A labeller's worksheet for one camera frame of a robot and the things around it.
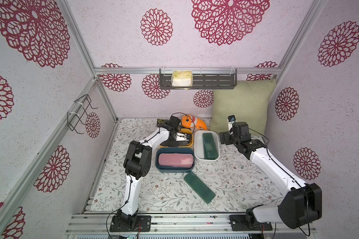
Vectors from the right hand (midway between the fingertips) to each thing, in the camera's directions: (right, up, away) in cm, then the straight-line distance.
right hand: (230, 130), depth 83 cm
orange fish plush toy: (-21, +7, +26) cm, 34 cm away
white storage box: (-15, -10, +22) cm, 29 cm away
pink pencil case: (-30, -18, +7) cm, 36 cm away
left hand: (-33, -4, +18) cm, 38 cm away
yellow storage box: (-21, -5, +22) cm, 30 cm away
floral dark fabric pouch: (-42, +7, +32) cm, 53 cm away
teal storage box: (-41, -23, +6) cm, 47 cm away
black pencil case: (-30, -8, +7) cm, 32 cm away
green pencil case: (-8, -14, +12) cm, 20 cm away
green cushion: (+17, +18, +14) cm, 29 cm away
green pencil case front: (-17, -33, +2) cm, 37 cm away
